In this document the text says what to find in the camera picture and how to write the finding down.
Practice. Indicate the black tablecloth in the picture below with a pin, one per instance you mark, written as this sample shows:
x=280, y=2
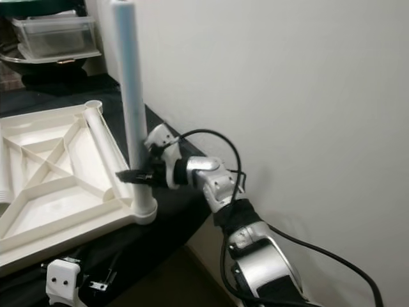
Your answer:
x=179, y=224

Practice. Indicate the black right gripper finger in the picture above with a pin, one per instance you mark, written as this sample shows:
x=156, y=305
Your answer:
x=131, y=175

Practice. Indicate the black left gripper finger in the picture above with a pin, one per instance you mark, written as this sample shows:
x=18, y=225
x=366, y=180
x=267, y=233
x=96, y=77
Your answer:
x=114, y=268

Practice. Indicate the white plastic table leg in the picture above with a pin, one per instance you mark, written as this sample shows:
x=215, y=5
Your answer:
x=131, y=77
x=105, y=144

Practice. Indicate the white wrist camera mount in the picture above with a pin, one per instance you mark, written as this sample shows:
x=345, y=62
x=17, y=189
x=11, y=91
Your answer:
x=158, y=135
x=64, y=281

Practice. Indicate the black wok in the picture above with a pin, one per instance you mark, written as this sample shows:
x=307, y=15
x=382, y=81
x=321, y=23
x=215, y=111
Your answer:
x=48, y=68

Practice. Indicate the patterned cloth covered stand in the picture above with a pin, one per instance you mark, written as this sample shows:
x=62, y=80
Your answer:
x=11, y=78

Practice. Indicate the clear plastic container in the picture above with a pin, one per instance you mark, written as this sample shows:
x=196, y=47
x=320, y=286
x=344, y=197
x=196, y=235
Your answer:
x=56, y=37

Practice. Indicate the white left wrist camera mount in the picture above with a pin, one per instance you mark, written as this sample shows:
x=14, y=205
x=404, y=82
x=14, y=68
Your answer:
x=64, y=281

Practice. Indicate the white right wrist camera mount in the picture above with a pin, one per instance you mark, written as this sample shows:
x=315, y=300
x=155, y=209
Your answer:
x=158, y=135

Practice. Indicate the green pot lid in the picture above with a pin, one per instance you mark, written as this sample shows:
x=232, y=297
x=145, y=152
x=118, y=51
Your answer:
x=41, y=6

